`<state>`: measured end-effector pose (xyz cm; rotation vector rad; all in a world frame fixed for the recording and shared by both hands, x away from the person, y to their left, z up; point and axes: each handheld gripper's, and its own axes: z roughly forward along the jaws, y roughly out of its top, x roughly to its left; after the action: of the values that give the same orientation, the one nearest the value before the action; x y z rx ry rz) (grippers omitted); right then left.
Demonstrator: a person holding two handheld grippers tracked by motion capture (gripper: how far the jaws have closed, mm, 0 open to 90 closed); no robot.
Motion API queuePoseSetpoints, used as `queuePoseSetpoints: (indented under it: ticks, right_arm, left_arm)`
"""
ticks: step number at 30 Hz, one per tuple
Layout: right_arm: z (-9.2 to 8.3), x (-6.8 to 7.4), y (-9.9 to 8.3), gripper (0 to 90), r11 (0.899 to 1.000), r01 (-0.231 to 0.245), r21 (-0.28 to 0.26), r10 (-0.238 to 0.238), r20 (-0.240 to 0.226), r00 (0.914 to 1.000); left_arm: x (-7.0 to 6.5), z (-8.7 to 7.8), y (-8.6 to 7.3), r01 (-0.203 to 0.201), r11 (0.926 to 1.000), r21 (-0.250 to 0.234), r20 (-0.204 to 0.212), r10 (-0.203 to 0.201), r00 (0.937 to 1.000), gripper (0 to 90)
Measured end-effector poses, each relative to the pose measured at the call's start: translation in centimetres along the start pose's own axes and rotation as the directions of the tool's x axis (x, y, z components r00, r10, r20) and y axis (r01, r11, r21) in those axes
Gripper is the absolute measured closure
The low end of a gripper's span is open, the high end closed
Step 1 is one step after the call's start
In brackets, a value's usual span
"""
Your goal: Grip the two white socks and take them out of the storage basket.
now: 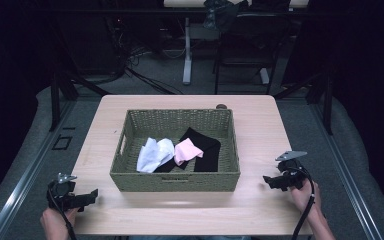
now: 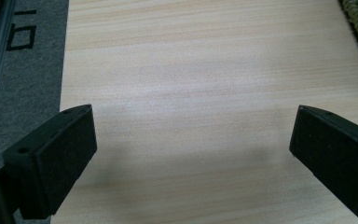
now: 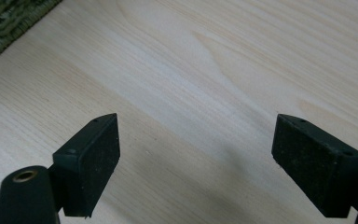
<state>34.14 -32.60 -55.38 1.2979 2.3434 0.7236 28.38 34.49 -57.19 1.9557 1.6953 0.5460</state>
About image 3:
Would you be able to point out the green woven mat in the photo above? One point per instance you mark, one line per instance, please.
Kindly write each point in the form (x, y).
(3, 25)

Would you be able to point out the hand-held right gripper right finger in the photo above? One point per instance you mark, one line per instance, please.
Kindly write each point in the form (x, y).
(313, 165)

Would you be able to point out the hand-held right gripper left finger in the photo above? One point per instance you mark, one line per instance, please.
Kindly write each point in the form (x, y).
(87, 168)

